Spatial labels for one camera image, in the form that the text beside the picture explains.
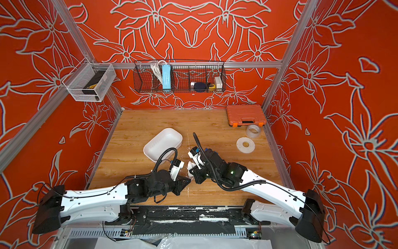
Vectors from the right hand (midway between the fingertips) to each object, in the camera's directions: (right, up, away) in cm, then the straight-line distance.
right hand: (186, 173), depth 70 cm
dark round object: (+7, +46, +26) cm, 53 cm away
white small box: (+18, +47, +21) cm, 55 cm away
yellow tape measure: (+15, +46, +25) cm, 54 cm away
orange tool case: (+42, +30, +44) cm, 67 cm away
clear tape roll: (+44, +18, +36) cm, 60 cm away
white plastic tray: (-14, +13, +33) cm, 38 cm away
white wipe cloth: (+1, +3, +1) cm, 4 cm away
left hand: (+2, -4, +1) cm, 5 cm away
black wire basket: (-7, +54, +29) cm, 62 cm away
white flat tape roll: (+37, +9, +29) cm, 47 cm away
